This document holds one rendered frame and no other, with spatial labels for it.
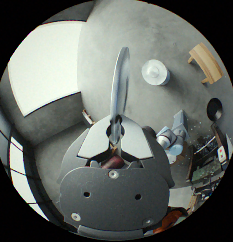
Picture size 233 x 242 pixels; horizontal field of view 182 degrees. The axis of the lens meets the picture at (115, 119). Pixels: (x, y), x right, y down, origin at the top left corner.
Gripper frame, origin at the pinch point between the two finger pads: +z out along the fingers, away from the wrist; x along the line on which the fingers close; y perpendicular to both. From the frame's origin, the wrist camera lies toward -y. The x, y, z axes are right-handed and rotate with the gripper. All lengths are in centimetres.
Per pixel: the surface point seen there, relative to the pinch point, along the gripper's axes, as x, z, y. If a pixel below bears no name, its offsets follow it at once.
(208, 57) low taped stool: 79, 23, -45
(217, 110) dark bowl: 129, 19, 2
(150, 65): 35, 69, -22
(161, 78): 45, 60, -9
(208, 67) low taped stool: 78, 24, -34
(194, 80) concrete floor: 95, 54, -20
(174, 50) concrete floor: 75, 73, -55
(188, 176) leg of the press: 80, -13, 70
